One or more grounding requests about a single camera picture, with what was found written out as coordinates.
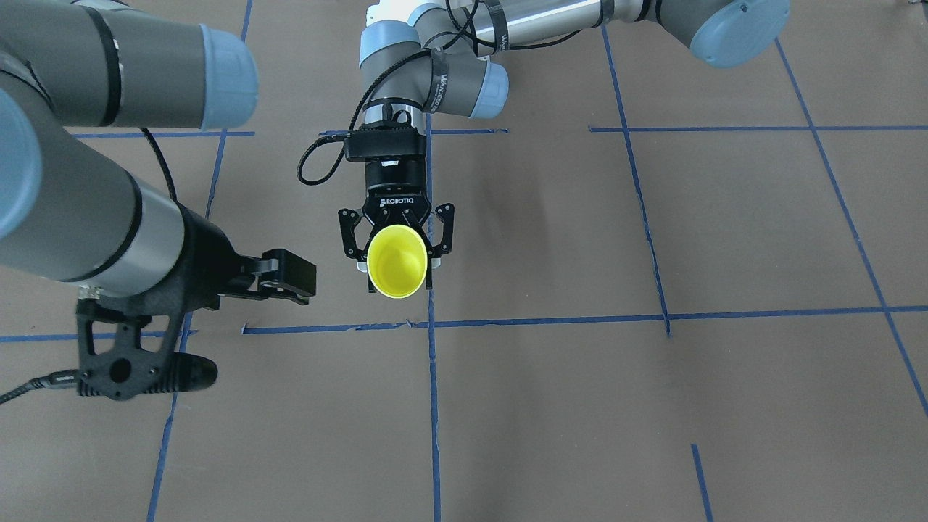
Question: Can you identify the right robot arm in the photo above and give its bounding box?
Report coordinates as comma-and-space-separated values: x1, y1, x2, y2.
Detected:
2, 2, 254, 341

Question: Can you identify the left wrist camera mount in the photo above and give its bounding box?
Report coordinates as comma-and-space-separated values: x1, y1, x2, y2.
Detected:
344, 122, 428, 162

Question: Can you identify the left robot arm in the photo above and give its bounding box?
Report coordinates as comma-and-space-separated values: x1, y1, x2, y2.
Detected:
327, 1, 791, 299

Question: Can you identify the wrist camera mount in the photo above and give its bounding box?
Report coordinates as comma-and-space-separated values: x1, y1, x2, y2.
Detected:
75, 297, 218, 401
344, 122, 428, 162

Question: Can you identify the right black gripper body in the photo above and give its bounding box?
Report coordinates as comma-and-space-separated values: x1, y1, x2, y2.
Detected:
149, 205, 264, 318

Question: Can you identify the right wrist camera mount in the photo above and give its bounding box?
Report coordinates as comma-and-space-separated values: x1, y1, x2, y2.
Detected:
75, 297, 218, 401

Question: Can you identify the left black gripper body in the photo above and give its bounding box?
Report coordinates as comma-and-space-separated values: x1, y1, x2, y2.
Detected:
362, 158, 431, 231

